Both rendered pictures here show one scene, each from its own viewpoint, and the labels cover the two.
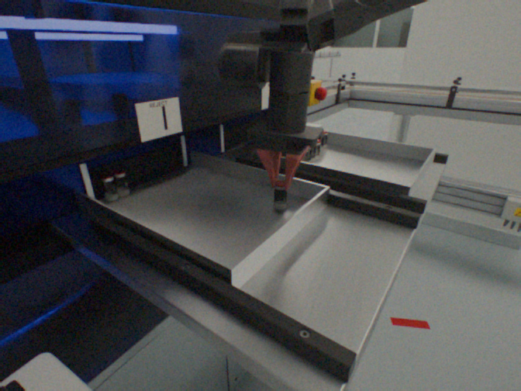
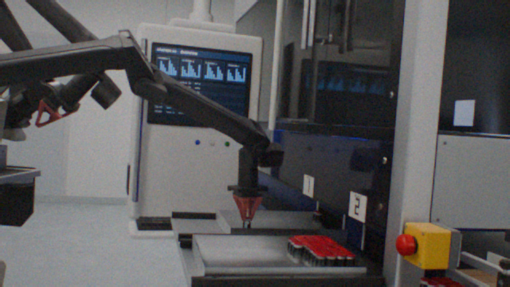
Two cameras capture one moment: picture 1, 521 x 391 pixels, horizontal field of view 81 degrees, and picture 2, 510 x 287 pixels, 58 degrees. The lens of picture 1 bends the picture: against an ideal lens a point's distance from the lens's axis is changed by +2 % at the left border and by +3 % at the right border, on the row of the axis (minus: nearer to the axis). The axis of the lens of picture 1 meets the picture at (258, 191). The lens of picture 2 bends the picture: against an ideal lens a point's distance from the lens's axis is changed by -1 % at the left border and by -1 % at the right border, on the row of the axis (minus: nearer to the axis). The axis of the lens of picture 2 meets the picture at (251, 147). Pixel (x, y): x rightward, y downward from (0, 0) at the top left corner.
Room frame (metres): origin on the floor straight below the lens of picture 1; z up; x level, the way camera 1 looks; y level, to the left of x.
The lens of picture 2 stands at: (1.32, -1.03, 1.20)
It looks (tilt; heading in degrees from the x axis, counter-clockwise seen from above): 3 degrees down; 131
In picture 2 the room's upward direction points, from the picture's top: 4 degrees clockwise
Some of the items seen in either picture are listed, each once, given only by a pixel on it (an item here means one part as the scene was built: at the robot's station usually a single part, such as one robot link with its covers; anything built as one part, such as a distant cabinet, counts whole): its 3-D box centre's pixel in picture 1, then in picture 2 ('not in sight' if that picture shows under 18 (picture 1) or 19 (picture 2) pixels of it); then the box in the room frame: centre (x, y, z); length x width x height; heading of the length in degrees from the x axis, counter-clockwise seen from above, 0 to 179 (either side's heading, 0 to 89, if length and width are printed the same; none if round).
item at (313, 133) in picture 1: (287, 115); (248, 179); (0.44, -0.04, 1.04); 0.10 x 0.07 x 0.07; 68
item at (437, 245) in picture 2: (306, 92); (429, 245); (1.01, -0.16, 0.99); 0.08 x 0.07 x 0.07; 54
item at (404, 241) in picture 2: (319, 93); (407, 245); (0.98, -0.19, 0.99); 0.04 x 0.04 x 0.04; 54
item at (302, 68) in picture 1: (286, 70); (250, 158); (0.44, -0.04, 1.10); 0.07 x 0.06 x 0.07; 68
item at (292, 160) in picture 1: (281, 161); (248, 204); (0.45, -0.04, 0.97); 0.07 x 0.07 x 0.09; 68
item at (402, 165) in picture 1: (342, 156); (272, 257); (0.67, -0.20, 0.90); 0.34 x 0.26 x 0.04; 54
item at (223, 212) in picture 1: (205, 197); (277, 224); (0.46, 0.09, 0.90); 0.34 x 0.26 x 0.04; 54
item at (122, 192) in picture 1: (121, 183); (319, 219); (0.50, 0.25, 0.90); 0.02 x 0.02 x 0.05
